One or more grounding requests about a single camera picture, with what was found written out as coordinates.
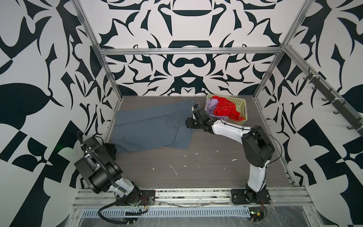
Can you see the aluminium frame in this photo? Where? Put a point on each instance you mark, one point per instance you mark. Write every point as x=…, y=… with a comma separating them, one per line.
x=160, y=50

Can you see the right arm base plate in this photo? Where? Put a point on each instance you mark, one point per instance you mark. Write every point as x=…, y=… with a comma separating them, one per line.
x=248, y=196

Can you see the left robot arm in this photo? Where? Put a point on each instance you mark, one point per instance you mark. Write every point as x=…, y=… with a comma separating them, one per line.
x=102, y=174

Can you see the pale green plastic basket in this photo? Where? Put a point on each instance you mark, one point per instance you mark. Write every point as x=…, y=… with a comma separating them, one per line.
x=240, y=107

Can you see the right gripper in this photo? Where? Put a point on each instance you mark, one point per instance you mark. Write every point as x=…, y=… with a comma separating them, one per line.
x=189, y=124

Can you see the white slotted cable duct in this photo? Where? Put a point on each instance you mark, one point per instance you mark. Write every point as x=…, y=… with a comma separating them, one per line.
x=177, y=212

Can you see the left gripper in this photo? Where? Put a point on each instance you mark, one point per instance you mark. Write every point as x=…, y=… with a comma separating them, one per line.
x=111, y=146

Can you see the grey t shirt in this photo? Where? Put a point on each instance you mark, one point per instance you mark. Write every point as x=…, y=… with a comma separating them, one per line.
x=153, y=127

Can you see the red t shirt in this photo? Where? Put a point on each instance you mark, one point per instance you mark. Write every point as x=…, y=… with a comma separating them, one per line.
x=226, y=109

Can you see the lilac t shirt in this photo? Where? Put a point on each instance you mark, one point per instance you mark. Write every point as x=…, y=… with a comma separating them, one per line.
x=211, y=105

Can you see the small electronics board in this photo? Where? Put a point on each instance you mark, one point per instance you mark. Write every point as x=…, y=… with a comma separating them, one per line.
x=257, y=214

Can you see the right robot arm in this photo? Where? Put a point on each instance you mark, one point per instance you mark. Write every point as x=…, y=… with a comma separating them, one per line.
x=258, y=150

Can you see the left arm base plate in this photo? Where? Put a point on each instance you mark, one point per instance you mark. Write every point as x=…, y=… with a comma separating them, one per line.
x=141, y=198

